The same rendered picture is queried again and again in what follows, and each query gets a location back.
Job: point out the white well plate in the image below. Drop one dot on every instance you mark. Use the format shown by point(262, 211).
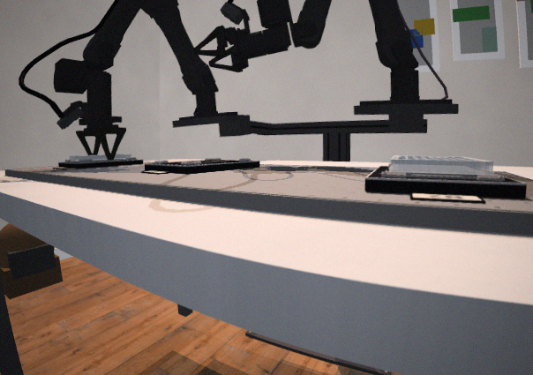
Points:
point(441, 167)
point(99, 157)

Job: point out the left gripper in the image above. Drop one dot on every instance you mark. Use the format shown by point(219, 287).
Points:
point(246, 45)

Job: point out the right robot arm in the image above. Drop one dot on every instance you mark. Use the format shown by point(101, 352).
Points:
point(75, 77)

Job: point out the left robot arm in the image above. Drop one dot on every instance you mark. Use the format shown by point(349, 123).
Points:
point(389, 29)

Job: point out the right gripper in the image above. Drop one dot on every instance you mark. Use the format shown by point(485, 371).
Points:
point(96, 111)

